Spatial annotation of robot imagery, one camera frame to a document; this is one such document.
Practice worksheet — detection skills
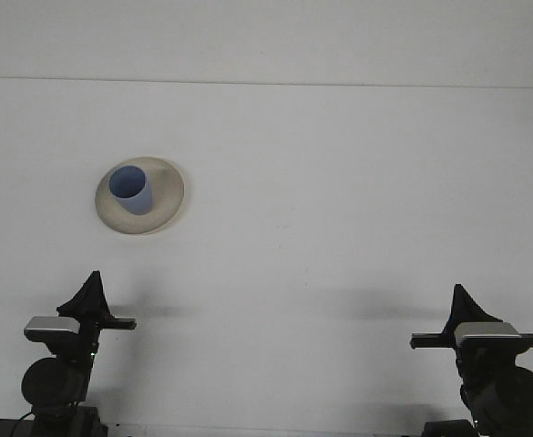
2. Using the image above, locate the pale blue cup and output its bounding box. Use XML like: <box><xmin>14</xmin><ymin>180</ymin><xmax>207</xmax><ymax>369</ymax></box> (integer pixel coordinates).
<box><xmin>108</xmin><ymin>166</ymin><xmax>154</xmax><ymax>217</ymax></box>

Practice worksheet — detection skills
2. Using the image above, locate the pale round plate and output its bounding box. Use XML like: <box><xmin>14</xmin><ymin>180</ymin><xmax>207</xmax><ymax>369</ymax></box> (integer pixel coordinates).
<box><xmin>95</xmin><ymin>156</ymin><xmax>186</xmax><ymax>236</ymax></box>

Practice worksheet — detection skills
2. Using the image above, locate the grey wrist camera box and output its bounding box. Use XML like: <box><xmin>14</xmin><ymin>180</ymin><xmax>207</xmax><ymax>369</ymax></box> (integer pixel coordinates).
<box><xmin>23</xmin><ymin>314</ymin><xmax>81</xmax><ymax>341</ymax></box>
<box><xmin>454</xmin><ymin>321</ymin><xmax>523</xmax><ymax>347</ymax></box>

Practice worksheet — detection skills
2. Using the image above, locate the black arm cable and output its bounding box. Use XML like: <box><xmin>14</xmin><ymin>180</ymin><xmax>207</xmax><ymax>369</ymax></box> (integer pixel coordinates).
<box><xmin>12</xmin><ymin>411</ymin><xmax>35</xmax><ymax>437</ymax></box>

